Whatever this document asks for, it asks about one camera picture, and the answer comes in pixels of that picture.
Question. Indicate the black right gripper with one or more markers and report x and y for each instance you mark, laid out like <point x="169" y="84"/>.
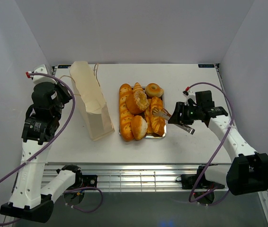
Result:
<point x="175" y="118"/>

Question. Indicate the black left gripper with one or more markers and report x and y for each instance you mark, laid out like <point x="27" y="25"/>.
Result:
<point x="66" y="95"/>

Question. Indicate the metal serving tongs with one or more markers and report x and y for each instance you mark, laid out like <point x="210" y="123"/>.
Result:
<point x="171" y="119"/>

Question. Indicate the twisted braided bread stick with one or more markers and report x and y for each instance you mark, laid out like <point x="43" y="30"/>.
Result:
<point x="155" y="123"/>

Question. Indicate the beige paper bag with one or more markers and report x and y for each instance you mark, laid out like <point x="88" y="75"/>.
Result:
<point x="90" y="100"/>

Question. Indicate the long scored baguette loaf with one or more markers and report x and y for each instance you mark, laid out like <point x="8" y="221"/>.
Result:
<point x="125" y="117"/>

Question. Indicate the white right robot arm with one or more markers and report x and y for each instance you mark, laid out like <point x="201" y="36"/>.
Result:
<point x="248" y="171"/>

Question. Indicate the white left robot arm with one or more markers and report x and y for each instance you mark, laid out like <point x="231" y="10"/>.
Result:
<point x="31" y="201"/>

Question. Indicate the silver metal tray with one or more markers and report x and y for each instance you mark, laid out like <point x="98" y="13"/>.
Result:
<point x="136" y="120"/>

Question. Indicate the round smooth bun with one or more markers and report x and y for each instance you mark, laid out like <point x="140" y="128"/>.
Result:
<point x="139" y="127"/>

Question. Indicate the sugared flower bun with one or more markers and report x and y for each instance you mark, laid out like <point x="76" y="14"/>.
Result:
<point x="137" y="102"/>

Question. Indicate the small croissant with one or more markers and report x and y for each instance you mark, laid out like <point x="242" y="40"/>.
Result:
<point x="137" y="87"/>

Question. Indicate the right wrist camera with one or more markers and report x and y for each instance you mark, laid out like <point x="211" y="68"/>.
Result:
<point x="190" y="96"/>

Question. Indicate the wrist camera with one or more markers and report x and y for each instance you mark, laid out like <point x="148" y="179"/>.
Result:
<point x="41" y="69"/>
<point x="190" y="96"/>

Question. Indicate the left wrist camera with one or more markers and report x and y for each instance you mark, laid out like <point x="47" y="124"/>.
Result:
<point x="41" y="69"/>

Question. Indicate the glazed ring donut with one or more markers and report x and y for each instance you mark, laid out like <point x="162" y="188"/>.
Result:
<point x="154" y="90"/>

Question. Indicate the aluminium table frame rail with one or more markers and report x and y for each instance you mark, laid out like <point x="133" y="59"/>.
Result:
<point x="138" y="177"/>

